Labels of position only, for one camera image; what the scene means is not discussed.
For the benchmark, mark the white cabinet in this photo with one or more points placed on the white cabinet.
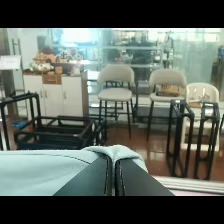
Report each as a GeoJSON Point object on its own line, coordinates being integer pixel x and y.
{"type": "Point", "coordinates": [71, 96]}

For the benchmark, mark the pale green garment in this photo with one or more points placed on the pale green garment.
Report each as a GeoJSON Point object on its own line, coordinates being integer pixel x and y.
{"type": "Point", "coordinates": [36, 171]}

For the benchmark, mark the tall black metal frame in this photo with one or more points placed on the tall black metal frame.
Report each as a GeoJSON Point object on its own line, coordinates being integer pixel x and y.
{"type": "Point", "coordinates": [180, 133]}
{"type": "Point", "coordinates": [210, 133]}

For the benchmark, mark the wicker basket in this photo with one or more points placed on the wicker basket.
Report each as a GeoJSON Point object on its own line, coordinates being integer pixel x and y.
{"type": "Point", "coordinates": [170, 89]}

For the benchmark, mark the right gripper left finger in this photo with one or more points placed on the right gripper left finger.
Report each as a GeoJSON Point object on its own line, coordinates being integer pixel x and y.
{"type": "Point", "coordinates": [95, 180]}

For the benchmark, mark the low black metal frame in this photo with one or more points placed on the low black metal frame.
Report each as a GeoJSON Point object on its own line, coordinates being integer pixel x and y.
{"type": "Point", "coordinates": [56, 135]}

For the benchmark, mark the beige bar stool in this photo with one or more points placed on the beige bar stool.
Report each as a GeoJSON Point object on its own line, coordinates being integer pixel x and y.
{"type": "Point", "coordinates": [115, 78]}
{"type": "Point", "coordinates": [167, 78]}

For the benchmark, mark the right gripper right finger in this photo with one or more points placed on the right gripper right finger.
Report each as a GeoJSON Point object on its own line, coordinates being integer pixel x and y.
{"type": "Point", "coordinates": [135, 181]}

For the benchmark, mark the silver frame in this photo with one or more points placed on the silver frame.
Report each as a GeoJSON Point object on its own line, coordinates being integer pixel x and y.
{"type": "Point", "coordinates": [196, 185]}

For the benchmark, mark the white plastic chair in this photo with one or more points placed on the white plastic chair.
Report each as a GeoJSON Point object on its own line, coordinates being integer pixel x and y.
{"type": "Point", "coordinates": [203, 91]}

